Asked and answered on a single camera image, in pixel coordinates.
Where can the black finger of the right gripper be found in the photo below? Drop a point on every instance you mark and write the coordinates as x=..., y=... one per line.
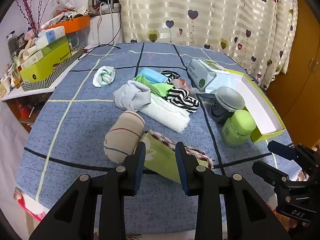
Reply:
x=284, y=151
x=269, y=174

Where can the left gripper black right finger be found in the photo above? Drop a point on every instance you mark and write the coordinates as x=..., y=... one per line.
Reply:
x=198, y=180

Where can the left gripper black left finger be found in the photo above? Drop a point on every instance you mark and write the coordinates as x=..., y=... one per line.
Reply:
x=122, y=181

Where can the beige towel red stripes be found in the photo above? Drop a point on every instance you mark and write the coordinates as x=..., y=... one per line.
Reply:
x=121, y=140

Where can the green floral cloth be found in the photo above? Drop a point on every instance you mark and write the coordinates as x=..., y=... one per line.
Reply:
x=160, y=155

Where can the white towel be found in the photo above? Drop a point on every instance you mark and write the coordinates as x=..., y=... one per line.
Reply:
x=166, y=113

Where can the grey sock bundle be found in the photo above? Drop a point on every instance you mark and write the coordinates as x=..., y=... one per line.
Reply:
x=132, y=96

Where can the black white striped cloth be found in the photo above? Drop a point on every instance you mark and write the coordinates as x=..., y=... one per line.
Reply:
x=181, y=98

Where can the bright green cloth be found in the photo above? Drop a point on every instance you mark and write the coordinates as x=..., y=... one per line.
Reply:
x=160, y=89

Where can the white green sock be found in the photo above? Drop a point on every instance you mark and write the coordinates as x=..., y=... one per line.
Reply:
x=104, y=76

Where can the blue face mask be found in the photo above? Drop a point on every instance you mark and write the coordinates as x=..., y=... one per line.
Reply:
x=153, y=76

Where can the small striped cloth bundle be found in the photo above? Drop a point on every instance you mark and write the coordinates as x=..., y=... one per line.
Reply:
x=170, y=75

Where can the green white box lid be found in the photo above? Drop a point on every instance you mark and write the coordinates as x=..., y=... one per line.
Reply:
x=268, y=121

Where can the green plastic jar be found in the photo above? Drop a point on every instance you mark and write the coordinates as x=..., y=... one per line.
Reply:
x=238, y=128

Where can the wooden wardrobe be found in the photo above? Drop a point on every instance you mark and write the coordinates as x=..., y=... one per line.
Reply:
x=295, y=94

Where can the blue plaid bedsheet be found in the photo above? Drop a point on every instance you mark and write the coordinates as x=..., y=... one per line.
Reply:
x=67, y=138

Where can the dark jar clear lid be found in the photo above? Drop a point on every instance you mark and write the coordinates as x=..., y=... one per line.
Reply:
x=225, y=103

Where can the wet wipes pack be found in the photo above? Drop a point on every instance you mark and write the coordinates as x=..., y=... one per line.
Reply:
x=203, y=72

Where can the striped storage tray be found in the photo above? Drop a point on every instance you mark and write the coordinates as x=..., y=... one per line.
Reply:
x=46, y=83

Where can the heart pattern curtain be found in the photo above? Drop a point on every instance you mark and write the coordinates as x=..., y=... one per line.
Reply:
x=257, y=34

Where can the lime green cardboard box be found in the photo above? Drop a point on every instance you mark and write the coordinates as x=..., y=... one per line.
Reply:
x=47, y=65

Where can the green white flat box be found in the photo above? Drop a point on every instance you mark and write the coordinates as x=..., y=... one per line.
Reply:
x=33, y=54

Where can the blue white tissue box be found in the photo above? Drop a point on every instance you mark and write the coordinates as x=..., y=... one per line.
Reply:
x=49, y=36

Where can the orange plastic tray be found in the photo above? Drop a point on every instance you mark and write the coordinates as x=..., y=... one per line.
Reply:
x=73, y=25

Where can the pink decorative branches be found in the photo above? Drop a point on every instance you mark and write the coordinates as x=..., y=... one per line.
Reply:
x=33, y=19

